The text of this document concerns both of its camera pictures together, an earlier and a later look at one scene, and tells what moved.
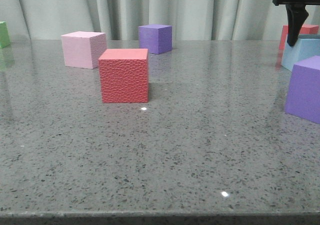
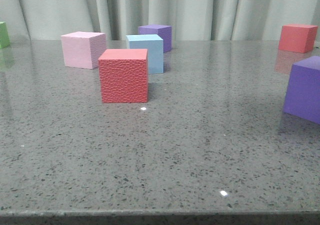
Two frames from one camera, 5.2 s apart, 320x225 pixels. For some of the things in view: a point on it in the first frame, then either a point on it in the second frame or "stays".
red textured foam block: (124, 75) stays
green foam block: (4, 38) stays
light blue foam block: (306, 46) -> (154, 44)
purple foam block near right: (303, 97) stays
